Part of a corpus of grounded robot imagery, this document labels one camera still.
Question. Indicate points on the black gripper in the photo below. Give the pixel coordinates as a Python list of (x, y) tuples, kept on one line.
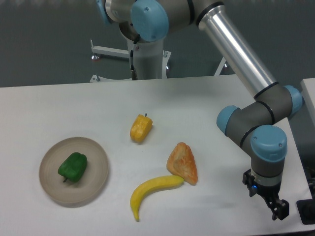
[(268, 188)]

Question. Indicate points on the green bell pepper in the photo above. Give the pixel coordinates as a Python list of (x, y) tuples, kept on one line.
[(73, 167)]

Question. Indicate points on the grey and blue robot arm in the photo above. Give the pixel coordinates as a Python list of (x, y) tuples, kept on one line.
[(146, 23)]

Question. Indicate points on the yellow bell pepper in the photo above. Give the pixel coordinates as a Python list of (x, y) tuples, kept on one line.
[(140, 128)]

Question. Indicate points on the beige round plate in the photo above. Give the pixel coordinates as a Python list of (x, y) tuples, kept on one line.
[(93, 181)]

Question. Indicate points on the orange bread slice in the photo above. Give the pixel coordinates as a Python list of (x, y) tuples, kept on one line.
[(181, 162)]

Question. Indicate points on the yellow banana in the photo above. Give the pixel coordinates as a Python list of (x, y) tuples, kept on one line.
[(150, 186)]

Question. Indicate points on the white side table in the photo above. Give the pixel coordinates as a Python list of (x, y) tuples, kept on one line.
[(308, 88)]

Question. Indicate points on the black table clamp mount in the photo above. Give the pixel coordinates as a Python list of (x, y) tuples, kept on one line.
[(306, 209)]

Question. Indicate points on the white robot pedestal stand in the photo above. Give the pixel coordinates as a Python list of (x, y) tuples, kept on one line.
[(185, 53)]

